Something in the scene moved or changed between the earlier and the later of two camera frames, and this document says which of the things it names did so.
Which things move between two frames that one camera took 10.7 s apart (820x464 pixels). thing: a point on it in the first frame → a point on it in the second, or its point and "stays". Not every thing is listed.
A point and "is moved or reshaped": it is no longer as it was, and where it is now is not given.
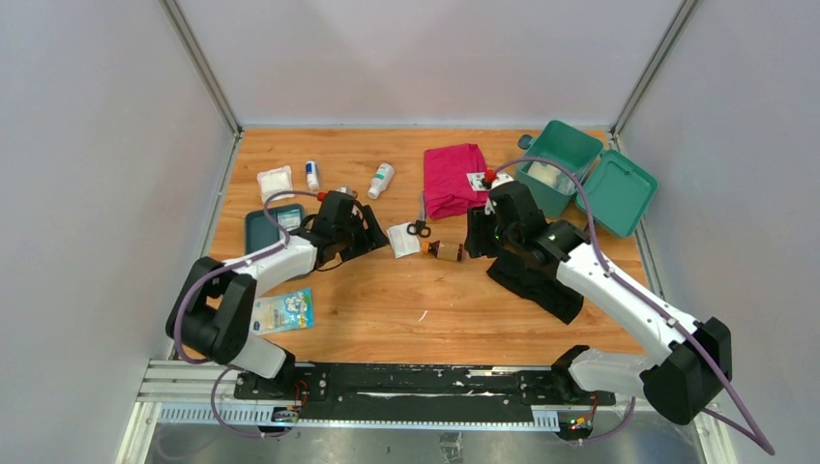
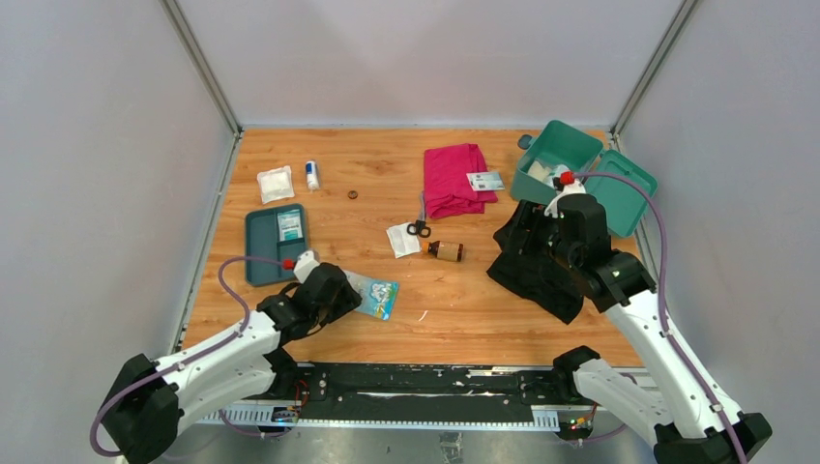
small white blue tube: [311, 175] stays
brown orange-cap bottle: [443, 249] stays
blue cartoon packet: [282, 311] is moved or reshaped
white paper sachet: [402, 242] stays
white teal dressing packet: [289, 219] stays
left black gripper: [370, 239] → [347, 299]
